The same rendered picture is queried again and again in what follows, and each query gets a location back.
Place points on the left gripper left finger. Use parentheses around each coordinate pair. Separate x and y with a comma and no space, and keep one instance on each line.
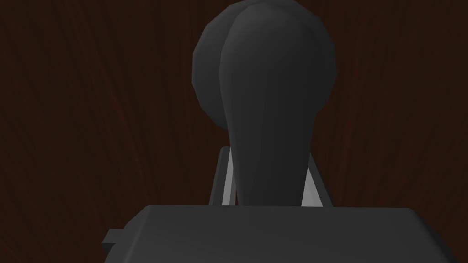
(223,179)

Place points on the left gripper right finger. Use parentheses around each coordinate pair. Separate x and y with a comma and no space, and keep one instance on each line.
(314,190)

